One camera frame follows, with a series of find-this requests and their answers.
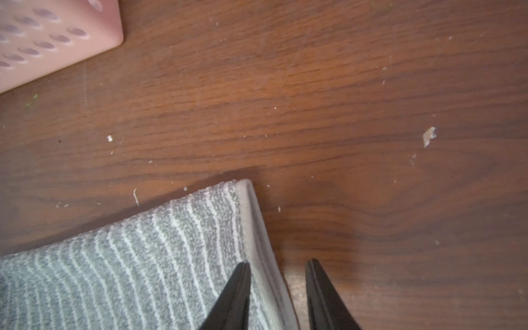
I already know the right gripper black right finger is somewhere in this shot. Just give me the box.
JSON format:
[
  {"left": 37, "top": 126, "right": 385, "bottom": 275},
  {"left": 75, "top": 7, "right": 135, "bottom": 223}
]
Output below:
[{"left": 305, "top": 258, "right": 362, "bottom": 330}]

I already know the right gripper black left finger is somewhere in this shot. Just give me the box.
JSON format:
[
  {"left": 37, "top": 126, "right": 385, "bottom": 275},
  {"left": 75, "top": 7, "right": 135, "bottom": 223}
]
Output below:
[{"left": 200, "top": 262, "right": 251, "bottom": 330}]

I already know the grey striped square dishcloth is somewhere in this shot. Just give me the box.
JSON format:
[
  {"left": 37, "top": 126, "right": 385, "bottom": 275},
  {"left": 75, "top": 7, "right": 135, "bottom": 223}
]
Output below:
[{"left": 1, "top": 180, "right": 298, "bottom": 329}]

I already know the pink plastic basket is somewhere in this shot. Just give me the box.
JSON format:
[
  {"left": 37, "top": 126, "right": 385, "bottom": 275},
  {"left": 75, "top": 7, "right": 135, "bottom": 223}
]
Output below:
[{"left": 1, "top": 0, "right": 124, "bottom": 92}]

